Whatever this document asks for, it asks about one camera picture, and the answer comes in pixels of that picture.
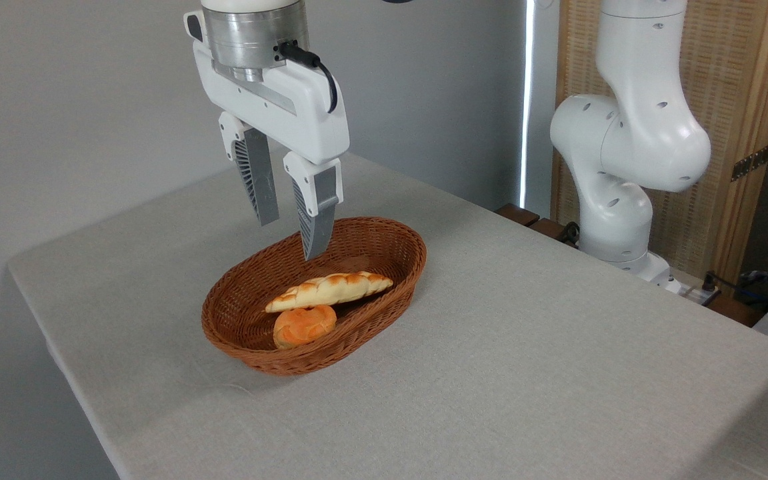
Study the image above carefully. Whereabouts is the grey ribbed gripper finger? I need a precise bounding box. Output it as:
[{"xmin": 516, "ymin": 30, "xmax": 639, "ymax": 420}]
[
  {"xmin": 218, "ymin": 111, "xmax": 281, "ymax": 227},
  {"xmin": 283, "ymin": 151, "xmax": 344, "ymax": 262}
]

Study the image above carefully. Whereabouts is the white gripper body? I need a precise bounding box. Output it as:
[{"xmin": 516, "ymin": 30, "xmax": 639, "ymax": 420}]
[{"xmin": 183, "ymin": 9, "xmax": 351, "ymax": 166}]

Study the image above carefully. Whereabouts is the long braided bread loaf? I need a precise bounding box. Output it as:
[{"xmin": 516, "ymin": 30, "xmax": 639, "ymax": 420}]
[{"xmin": 265, "ymin": 271, "xmax": 394, "ymax": 314}]

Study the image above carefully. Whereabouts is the round orange bread roll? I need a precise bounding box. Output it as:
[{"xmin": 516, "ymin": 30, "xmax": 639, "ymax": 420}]
[{"xmin": 273, "ymin": 305, "xmax": 338, "ymax": 350}]

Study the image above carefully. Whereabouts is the brown oval wicker basket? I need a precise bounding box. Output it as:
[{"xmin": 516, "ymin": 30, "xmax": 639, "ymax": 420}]
[{"xmin": 201, "ymin": 216, "xmax": 427, "ymax": 377}]

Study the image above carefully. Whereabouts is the dark brown wooden block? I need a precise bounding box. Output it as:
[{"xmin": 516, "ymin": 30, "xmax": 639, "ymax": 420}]
[
  {"xmin": 529, "ymin": 217, "xmax": 579, "ymax": 249},
  {"xmin": 495, "ymin": 203, "xmax": 541, "ymax": 228}
]

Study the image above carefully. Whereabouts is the grey tablecloth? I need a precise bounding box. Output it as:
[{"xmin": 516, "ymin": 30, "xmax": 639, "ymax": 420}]
[{"xmin": 7, "ymin": 150, "xmax": 768, "ymax": 480}]

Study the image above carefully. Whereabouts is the white power strip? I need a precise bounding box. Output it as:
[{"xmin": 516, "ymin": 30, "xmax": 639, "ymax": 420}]
[{"xmin": 664, "ymin": 276, "xmax": 722, "ymax": 307}]

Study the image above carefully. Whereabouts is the dark metal screen hinge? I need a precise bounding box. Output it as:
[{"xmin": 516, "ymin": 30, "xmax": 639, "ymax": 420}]
[{"xmin": 731, "ymin": 143, "xmax": 768, "ymax": 183}]

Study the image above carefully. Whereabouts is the wooden woven folding screen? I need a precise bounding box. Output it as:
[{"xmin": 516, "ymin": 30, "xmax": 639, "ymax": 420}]
[{"xmin": 550, "ymin": 0, "xmax": 768, "ymax": 289}]

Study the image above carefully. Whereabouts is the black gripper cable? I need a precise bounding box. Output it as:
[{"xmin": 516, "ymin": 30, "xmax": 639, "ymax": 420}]
[{"xmin": 276, "ymin": 40, "xmax": 339, "ymax": 115}]

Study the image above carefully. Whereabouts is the black power cable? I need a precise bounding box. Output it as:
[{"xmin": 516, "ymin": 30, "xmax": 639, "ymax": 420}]
[{"xmin": 703, "ymin": 269, "xmax": 768, "ymax": 314}]

